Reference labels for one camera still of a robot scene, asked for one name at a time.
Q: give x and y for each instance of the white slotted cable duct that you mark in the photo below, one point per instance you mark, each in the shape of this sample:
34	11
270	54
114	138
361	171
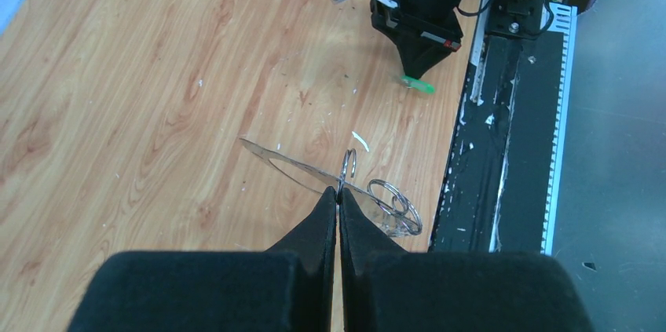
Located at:
565	23

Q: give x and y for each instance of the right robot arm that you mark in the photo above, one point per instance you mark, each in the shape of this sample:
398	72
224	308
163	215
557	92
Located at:
513	18

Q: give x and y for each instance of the metal split keyring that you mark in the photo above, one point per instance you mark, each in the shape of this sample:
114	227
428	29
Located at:
348	169

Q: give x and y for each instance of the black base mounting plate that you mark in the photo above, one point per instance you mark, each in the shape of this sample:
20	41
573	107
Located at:
496	191

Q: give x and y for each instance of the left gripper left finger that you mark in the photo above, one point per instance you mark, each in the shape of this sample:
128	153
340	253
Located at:
287	287

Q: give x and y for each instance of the key with green tag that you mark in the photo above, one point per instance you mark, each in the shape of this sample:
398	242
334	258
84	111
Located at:
417	84

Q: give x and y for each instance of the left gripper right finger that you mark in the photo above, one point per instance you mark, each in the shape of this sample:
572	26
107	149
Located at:
387	288

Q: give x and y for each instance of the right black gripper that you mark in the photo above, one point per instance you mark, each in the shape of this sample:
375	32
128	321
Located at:
418	56

